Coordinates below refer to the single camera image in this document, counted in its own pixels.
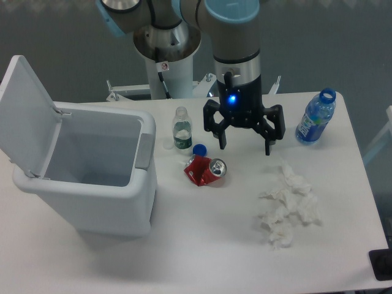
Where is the clear bottle green label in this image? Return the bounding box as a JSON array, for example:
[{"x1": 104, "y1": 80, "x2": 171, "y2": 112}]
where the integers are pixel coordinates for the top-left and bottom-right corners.
[{"x1": 172, "y1": 107, "x2": 192, "y2": 155}]

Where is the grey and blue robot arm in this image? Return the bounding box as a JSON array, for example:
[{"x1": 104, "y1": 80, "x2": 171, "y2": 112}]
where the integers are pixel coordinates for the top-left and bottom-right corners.
[{"x1": 97, "y1": 1, "x2": 285, "y2": 151}]

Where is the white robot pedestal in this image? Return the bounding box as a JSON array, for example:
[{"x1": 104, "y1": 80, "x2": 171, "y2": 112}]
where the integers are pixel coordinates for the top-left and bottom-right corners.
[{"x1": 145, "y1": 56, "x2": 194, "y2": 100}]

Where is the blue bottle cap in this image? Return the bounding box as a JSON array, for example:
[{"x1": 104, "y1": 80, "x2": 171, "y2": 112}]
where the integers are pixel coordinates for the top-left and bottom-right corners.
[{"x1": 192, "y1": 143, "x2": 207, "y2": 156}]

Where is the blue plastic water bottle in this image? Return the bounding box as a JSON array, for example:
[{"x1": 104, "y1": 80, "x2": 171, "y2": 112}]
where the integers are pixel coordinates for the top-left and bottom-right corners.
[{"x1": 295, "y1": 88, "x2": 336, "y2": 145}]

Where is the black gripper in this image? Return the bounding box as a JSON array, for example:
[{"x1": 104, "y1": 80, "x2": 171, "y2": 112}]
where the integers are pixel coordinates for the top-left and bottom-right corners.
[{"x1": 203, "y1": 72, "x2": 285, "y2": 156}]

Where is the black device at edge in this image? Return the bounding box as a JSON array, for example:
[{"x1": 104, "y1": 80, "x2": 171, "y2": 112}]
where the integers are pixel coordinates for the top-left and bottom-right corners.
[{"x1": 369, "y1": 249, "x2": 391, "y2": 281}]

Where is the crumpled white tissue paper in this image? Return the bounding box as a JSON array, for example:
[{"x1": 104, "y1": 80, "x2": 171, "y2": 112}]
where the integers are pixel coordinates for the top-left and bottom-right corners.
[{"x1": 258, "y1": 159, "x2": 322, "y2": 250}]

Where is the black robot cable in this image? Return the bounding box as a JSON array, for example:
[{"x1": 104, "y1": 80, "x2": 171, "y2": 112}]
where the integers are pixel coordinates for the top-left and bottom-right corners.
[{"x1": 154, "y1": 47, "x2": 172, "y2": 100}]

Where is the white bottle cap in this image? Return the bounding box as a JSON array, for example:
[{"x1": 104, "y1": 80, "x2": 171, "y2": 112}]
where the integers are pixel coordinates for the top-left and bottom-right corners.
[{"x1": 162, "y1": 141, "x2": 173, "y2": 150}]

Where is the crushed red soda can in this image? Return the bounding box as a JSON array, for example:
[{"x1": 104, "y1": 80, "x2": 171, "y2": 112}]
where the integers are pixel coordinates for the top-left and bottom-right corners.
[{"x1": 184, "y1": 154, "x2": 227, "y2": 186}]

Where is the white plastic trash bin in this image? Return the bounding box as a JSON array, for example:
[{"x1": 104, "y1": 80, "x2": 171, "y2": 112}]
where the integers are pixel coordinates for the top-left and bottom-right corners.
[{"x1": 1, "y1": 55, "x2": 157, "y2": 237}]

